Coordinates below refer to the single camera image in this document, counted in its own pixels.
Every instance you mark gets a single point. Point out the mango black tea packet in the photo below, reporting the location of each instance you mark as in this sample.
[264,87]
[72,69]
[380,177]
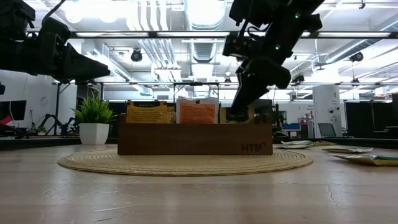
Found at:
[149,113]

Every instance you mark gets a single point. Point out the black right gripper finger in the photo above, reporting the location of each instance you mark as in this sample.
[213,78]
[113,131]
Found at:
[253,91]
[237,93]

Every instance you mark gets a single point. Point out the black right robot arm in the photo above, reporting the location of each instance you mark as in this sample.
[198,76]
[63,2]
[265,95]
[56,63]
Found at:
[289,28]

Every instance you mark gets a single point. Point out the grey office chair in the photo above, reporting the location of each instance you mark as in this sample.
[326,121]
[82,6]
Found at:
[327,130]

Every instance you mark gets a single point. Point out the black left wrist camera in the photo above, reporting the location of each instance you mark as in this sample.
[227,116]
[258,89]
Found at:
[56,29]

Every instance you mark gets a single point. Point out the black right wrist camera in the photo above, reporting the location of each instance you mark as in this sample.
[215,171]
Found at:
[237,46]

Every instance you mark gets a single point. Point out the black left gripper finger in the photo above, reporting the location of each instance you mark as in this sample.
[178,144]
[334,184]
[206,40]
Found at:
[87,75]
[81,60]

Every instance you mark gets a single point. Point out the silver ventilation duct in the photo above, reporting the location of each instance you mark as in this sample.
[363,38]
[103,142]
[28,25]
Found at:
[203,51]

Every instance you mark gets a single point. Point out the brown wooden tea box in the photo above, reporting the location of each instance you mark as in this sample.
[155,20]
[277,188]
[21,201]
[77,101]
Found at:
[192,140]

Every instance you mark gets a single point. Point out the long overhead light bar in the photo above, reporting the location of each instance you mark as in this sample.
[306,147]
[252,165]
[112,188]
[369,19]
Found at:
[174,34]

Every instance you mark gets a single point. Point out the round woven placemat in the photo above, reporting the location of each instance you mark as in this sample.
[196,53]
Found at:
[186,166]

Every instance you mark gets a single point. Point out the black monitor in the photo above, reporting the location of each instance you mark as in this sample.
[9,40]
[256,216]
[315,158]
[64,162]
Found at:
[14,109]
[264,107]

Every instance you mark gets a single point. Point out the blue bin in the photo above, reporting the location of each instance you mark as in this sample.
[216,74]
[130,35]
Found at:
[290,127]

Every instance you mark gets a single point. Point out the white pillar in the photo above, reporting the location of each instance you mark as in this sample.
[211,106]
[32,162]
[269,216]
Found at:
[326,109]

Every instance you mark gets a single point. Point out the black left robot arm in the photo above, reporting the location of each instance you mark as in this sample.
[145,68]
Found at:
[15,15]

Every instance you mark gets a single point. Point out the black ceiling spotlight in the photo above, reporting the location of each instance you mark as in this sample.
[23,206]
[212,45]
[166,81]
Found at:
[298,78]
[136,55]
[356,57]

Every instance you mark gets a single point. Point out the black partition wall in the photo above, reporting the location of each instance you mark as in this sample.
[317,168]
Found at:
[357,116]
[119,109]

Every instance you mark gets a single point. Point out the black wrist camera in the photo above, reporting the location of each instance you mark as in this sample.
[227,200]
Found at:
[56,29]
[237,46]

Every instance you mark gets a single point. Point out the green plant white pot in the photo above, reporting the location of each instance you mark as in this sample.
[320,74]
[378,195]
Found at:
[93,133]

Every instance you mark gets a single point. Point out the red bar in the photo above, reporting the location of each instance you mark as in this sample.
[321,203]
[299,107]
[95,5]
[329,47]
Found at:
[6,120]

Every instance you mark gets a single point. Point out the orange white tea packet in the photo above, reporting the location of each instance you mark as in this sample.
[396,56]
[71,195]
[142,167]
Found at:
[197,113]

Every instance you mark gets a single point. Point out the green yellow tea packet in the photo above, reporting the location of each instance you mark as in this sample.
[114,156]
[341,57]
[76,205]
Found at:
[311,143]
[348,150]
[370,160]
[295,146]
[297,142]
[241,119]
[326,143]

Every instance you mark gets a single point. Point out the black background robot arm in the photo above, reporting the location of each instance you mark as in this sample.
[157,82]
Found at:
[62,125]

